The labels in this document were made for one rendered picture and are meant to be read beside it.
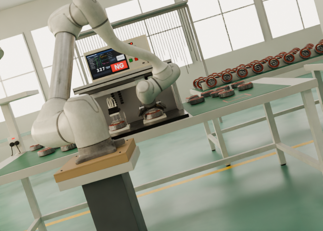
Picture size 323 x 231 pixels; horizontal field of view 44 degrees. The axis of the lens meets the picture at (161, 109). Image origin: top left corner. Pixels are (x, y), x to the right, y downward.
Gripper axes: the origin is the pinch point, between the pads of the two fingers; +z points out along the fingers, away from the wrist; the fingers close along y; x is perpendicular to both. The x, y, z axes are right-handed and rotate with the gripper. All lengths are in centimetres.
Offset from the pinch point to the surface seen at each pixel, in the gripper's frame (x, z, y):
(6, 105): -63, 40, 111
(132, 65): -36.2, -5.7, 3.9
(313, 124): 38, -2, -91
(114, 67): -37.8, -7.0, 16.0
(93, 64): -43, -10, 29
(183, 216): 57, 62, 2
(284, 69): -50, 101, -127
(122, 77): -29.7, -5.5, 12.6
